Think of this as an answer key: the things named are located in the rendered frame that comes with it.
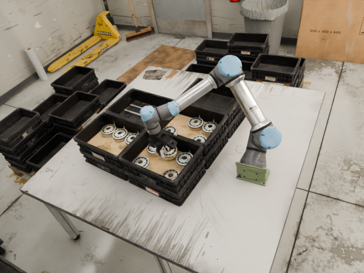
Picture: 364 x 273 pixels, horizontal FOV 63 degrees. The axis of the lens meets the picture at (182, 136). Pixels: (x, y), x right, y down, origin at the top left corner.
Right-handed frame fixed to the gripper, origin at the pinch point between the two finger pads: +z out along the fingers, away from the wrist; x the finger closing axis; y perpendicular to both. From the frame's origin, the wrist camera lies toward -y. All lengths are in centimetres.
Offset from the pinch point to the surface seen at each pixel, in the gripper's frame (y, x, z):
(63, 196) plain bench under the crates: 50, 48, 12
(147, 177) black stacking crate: 0.2, 18.0, -0.2
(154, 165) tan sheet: 4.6, 7.7, 3.4
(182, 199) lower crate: -18.6, 15.4, 12.2
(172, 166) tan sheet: -5.5, 3.0, 4.0
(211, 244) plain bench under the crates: -45, 29, 15
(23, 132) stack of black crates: 160, 16, 31
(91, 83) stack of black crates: 169, -74, 45
